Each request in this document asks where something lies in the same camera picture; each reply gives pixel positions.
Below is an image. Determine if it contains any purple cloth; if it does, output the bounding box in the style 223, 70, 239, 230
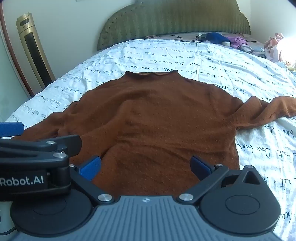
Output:
225, 35, 249, 50

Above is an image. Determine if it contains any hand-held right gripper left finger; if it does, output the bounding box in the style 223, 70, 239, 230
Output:
69, 156, 114, 206

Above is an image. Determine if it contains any green ribbed headboard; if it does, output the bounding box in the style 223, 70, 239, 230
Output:
97, 0, 251, 51

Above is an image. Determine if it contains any white script-printed bed sheet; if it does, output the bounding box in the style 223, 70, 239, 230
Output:
5, 38, 296, 241

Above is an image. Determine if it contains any brown knit sweater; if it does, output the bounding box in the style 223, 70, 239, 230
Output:
13, 71, 296, 197

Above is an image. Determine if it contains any dark blue cloth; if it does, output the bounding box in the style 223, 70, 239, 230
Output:
204, 32, 231, 44

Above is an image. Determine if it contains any pink crumpled cloth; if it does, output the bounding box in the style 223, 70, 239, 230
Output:
265, 32, 286, 62

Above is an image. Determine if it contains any gold tower air conditioner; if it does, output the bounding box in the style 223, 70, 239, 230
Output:
16, 12, 56, 90

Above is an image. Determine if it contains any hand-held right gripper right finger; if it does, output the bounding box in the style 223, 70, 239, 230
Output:
178, 155, 267, 205

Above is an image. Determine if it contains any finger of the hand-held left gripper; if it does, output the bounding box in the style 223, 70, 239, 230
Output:
0, 135, 83, 173
0, 122, 24, 138

